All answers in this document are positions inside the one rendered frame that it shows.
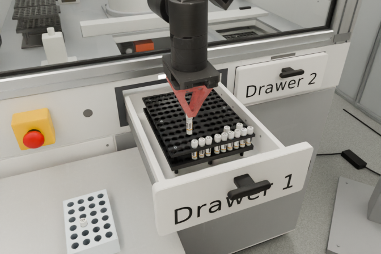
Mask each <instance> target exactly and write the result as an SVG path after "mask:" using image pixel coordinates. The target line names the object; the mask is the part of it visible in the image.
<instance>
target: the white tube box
mask: <svg viewBox="0 0 381 254"><path fill-rule="evenodd" d="M63 213H64V221H65V234H66V248H67V254H114V253H118V252H120V251H121V250H120V245H119V241H118V236H117V232H116V228H115V223H114V220H113V215H112V211H111V206H110V203H109V199H108V195H107V190H106V189H103V190H100V191H97V192H93V193H89V194H85V195H82V196H79V197H75V198H71V199H68V200H64V201H63ZM81 218H86V219H87V226H86V227H81V225H80V223H79V221H80V219H81Z"/></svg>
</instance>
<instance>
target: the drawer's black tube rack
mask: <svg viewBox="0 0 381 254"><path fill-rule="evenodd" d="M211 91H212V92H210V94H209V95H208V96H207V98H206V99H205V100H204V102H203V104H202V106H201V108H200V109H199V111H198V113H197V115H196V117H193V118H192V134H190V135H189V134H187V119H186V113H185V112H184V110H183V108H182V106H181V105H180V103H179V101H178V99H176V98H177V97H176V95H175V94H174V92H169V93H165V94H159V95H153V96H148V97H144V98H142V100H143V102H144V104H145V106H146V108H143V112H144V114H145V116H146V118H147V120H148V122H149V124H150V126H151V128H152V130H153V132H154V135H155V137H156V139H157V141H158V143H159V145H160V148H161V149H162V151H163V154H164V156H165V157H166V160H167V162H168V164H169V166H170V168H171V170H172V171H174V173H175V174H177V173H179V172H178V170H179V169H182V168H186V167H190V166H194V165H197V164H201V163H205V162H208V164H209V165H211V164H212V160H216V159H220V158H224V157H227V156H230V155H235V154H238V153H240V156H243V155H244V152H245V151H250V150H253V147H254V145H253V144H252V143H251V145H249V146H248V145H246V139H245V146H244V147H240V142H239V148H238V149H235V148H234V143H233V147H232V150H228V149H227V146H226V152H221V146H220V151H219V154H216V153H214V147H212V148H211V155H210V156H206V155H205V153H204V157H203V158H200V157H199V151H198V152H197V159H196V160H194V159H192V153H190V154H185V155H181V156H177V157H174V158H171V156H170V154H169V152H168V149H173V148H175V149H176V148H177V147H180V146H184V145H188V144H191V143H192V140H193V139H196V140H199V138H206V137H207V136H210V137H211V138H212V139H213V138H214V137H215V135H216V134H220V135H221V134H222V133H224V131H223V130H224V127H225V126H229V127H230V131H233V132H234V131H235V130H236V125H237V123H242V124H243V128H246V129H247V127H248V126H247V125H246V124H245V122H244V121H243V120H242V119H241V118H240V117H239V116H238V115H237V114H236V113H235V112H234V111H233V110H232V108H231V107H230V106H229V105H228V104H227V103H226V102H225V101H224V100H223V99H222V98H221V97H220V96H219V94H218V93H217V92H216V91H215V90H214V89H212V90H211ZM192 94H193V92H187V93H185V96H186V97H185V99H186V101H187V103H188V105H189V104H190V102H191V98H192ZM217 98H218V99H217ZM170 99H172V100H170ZM165 100H166V101H165ZM159 101H161V102H159ZM220 102H222V103H220ZM224 105H225V106H224ZM229 111H230V112H229ZM232 115H234V116H232ZM236 119H238V120H236Z"/></svg>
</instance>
